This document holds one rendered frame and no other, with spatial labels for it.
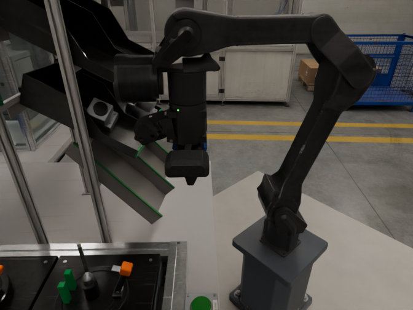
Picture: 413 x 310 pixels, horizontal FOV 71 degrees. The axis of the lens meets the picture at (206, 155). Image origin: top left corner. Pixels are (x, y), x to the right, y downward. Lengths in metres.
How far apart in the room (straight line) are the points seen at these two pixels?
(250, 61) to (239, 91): 0.46
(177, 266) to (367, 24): 9.30
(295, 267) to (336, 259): 0.34
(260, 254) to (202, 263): 0.28
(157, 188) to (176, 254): 0.22
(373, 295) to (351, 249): 0.15
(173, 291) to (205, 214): 0.38
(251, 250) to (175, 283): 0.19
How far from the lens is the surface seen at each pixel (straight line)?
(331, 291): 0.87
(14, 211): 1.22
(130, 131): 0.77
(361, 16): 9.61
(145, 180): 0.86
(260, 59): 4.45
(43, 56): 1.74
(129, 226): 1.00
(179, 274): 0.71
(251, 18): 0.42
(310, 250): 0.66
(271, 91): 4.59
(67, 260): 0.79
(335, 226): 1.05
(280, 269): 0.61
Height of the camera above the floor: 1.52
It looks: 29 degrees down
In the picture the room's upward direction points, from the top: straight up
